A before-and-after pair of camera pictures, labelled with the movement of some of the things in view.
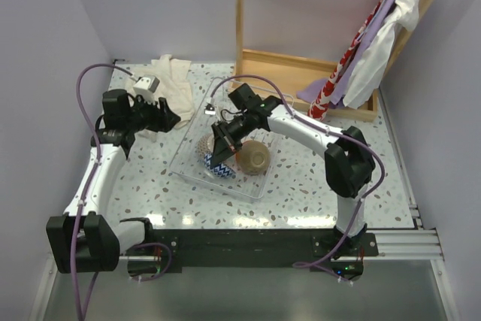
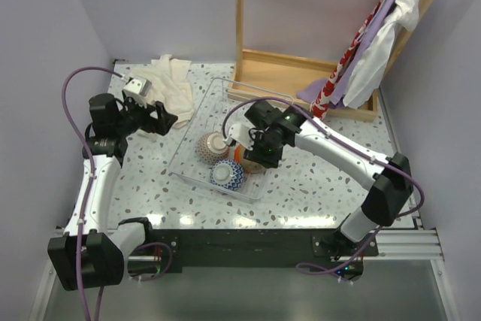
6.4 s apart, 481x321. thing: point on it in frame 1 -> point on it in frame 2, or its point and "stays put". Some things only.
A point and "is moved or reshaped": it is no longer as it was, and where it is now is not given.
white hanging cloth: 377,52 stays put
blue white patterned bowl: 222,170 is moved or reshaped
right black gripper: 223,150 -> 267,161
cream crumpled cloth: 174,86 stays put
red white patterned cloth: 319,105 stays put
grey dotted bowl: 204,145 stays put
